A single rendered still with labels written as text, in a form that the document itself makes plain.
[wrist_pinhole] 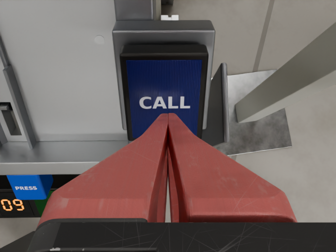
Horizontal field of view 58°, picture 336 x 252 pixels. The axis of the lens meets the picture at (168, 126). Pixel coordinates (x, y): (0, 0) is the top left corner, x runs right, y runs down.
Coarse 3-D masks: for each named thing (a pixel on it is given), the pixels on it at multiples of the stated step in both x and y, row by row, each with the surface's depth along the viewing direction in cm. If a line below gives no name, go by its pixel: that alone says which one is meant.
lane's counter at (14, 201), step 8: (0, 192) 26; (8, 192) 26; (0, 200) 27; (8, 200) 27; (16, 200) 27; (24, 200) 27; (0, 208) 28; (8, 208) 28; (16, 208) 28; (24, 208) 28
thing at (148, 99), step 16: (128, 64) 14; (144, 64) 14; (160, 64) 14; (176, 64) 14; (192, 64) 14; (128, 80) 14; (144, 80) 14; (160, 80) 14; (176, 80) 14; (192, 80) 14; (144, 96) 15; (160, 96) 15; (176, 96) 15; (192, 96) 15; (144, 112) 15; (160, 112) 15; (176, 112) 15; (192, 112) 15; (144, 128) 16; (192, 128) 16
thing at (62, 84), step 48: (0, 0) 16; (48, 0) 16; (96, 0) 16; (0, 48) 17; (48, 48) 18; (96, 48) 18; (0, 96) 20; (48, 96) 20; (96, 96) 20; (0, 144) 21
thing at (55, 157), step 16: (16, 144) 22; (48, 144) 22; (64, 144) 22; (80, 144) 22; (96, 144) 22; (112, 144) 22; (0, 160) 20; (16, 160) 20; (32, 160) 20; (48, 160) 20; (64, 160) 20; (80, 160) 20; (96, 160) 20
